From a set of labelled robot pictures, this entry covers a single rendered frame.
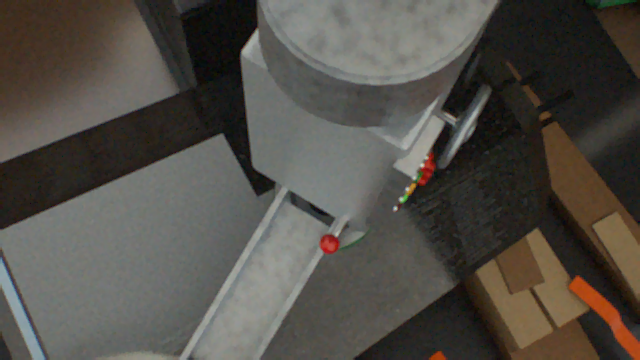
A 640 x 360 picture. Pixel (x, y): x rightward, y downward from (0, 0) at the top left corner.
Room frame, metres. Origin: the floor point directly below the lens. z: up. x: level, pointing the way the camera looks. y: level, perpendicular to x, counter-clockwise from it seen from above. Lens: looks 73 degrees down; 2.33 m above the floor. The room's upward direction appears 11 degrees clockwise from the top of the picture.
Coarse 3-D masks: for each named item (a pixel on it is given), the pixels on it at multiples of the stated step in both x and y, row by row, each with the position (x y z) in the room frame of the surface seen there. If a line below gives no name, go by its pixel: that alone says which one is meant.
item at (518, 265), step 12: (504, 252) 0.53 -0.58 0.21; (516, 252) 0.54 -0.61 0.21; (528, 252) 0.54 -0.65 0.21; (504, 264) 0.49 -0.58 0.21; (516, 264) 0.50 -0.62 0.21; (528, 264) 0.51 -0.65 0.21; (504, 276) 0.46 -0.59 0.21; (516, 276) 0.46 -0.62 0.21; (528, 276) 0.47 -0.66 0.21; (540, 276) 0.48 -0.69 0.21; (516, 288) 0.43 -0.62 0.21; (528, 288) 0.44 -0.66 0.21
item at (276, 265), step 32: (288, 192) 0.35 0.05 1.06; (288, 224) 0.30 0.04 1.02; (320, 224) 0.31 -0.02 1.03; (256, 256) 0.24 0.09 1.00; (288, 256) 0.25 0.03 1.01; (320, 256) 0.25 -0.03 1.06; (224, 288) 0.17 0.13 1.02; (256, 288) 0.18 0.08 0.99; (288, 288) 0.19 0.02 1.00; (224, 320) 0.12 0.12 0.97; (256, 320) 0.13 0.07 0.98; (192, 352) 0.05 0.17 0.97; (224, 352) 0.06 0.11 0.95; (256, 352) 0.07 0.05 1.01
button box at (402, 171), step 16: (432, 128) 0.32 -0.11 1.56; (416, 144) 0.30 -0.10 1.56; (432, 144) 0.30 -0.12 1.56; (400, 160) 0.27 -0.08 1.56; (416, 160) 0.28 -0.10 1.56; (400, 176) 0.26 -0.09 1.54; (384, 192) 0.26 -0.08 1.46; (400, 192) 0.26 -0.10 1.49; (384, 208) 0.26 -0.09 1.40; (368, 224) 0.26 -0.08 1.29
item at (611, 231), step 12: (612, 216) 0.74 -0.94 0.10; (600, 228) 0.69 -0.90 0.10; (612, 228) 0.70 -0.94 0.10; (624, 228) 0.70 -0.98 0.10; (600, 240) 0.65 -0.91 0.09; (612, 240) 0.66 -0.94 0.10; (624, 240) 0.67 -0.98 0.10; (612, 252) 0.62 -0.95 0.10; (624, 252) 0.63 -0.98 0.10; (636, 252) 0.63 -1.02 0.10; (624, 264) 0.59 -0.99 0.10; (636, 264) 0.60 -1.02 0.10; (624, 276) 0.55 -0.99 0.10; (636, 276) 0.56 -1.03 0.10; (636, 288) 0.52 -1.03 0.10
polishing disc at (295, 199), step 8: (280, 184) 0.41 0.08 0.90; (288, 200) 0.38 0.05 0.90; (296, 200) 0.38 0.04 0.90; (304, 200) 0.39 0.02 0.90; (304, 208) 0.37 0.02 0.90; (312, 216) 0.36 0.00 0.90; (320, 216) 0.36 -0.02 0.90; (328, 224) 0.35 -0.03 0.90; (344, 232) 0.34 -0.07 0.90; (352, 232) 0.34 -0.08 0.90; (360, 232) 0.34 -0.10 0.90; (344, 240) 0.32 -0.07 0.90; (352, 240) 0.32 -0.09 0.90
